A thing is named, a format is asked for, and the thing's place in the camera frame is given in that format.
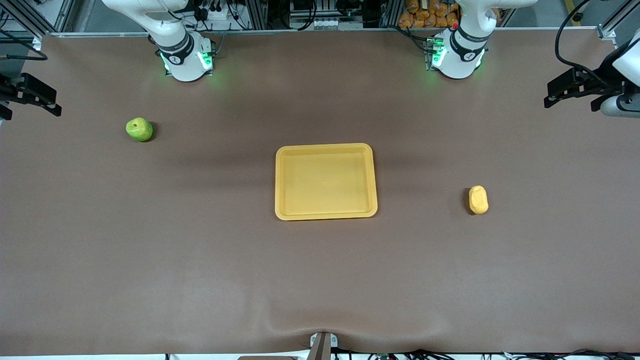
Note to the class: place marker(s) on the orange packaged snacks pile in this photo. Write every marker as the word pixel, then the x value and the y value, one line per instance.
pixel 430 14

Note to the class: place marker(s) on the large table cover mat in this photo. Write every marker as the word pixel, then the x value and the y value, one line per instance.
pixel 200 275

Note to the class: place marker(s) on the green apple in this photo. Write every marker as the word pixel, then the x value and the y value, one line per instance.
pixel 139 130

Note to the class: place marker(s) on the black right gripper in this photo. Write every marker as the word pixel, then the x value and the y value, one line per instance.
pixel 10 92

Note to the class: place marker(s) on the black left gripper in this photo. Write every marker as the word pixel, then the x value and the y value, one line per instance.
pixel 593 83

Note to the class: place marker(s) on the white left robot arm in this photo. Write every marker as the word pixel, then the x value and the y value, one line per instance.
pixel 462 55

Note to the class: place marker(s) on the white power strip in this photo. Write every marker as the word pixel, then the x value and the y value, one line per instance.
pixel 216 13

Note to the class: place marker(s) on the yellow potato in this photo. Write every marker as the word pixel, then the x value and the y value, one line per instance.
pixel 478 200

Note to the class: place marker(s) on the white electronics box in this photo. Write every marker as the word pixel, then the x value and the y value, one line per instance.
pixel 317 23

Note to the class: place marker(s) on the aluminium frame post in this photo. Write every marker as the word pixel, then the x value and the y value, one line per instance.
pixel 617 20
pixel 45 15
pixel 254 14

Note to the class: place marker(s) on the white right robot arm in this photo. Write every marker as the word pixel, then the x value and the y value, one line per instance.
pixel 175 30

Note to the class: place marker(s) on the yellow rectangular plastic tray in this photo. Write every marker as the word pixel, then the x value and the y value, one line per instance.
pixel 325 182

